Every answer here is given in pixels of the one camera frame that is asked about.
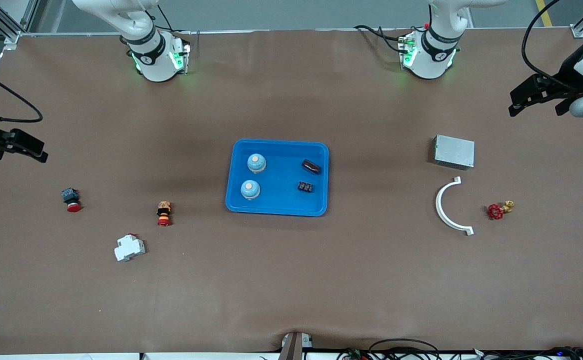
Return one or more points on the white circuit breaker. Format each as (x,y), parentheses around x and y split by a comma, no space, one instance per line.
(129,248)

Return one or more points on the brown table cover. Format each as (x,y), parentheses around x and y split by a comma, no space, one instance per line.
(291,280)

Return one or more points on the blue service bell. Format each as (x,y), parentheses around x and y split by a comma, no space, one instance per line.
(256,162)
(250,189)

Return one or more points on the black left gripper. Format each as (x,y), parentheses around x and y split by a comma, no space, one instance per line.
(569,71)

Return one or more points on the small black electrolytic capacitor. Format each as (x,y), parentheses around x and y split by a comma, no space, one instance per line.
(305,187)

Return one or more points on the red pushbutton switch black body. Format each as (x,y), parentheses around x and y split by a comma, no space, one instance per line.
(72,200)

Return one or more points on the orange yellow emergency stop button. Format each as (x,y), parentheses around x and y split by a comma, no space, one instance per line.
(164,213)

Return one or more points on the dark brown electrolytic capacitor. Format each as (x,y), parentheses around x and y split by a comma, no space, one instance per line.
(311,166)

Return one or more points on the white curved plastic bracket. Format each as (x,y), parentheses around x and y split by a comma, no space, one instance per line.
(440,210)

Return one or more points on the blue plastic tray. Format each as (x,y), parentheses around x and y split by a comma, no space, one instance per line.
(281,202)

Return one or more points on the red handwheel brass valve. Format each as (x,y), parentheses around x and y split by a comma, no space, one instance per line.
(496,211)

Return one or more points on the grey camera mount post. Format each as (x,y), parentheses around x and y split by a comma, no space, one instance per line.
(294,346)

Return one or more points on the grey metal box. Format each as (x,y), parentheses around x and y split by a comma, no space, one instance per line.
(453,151)

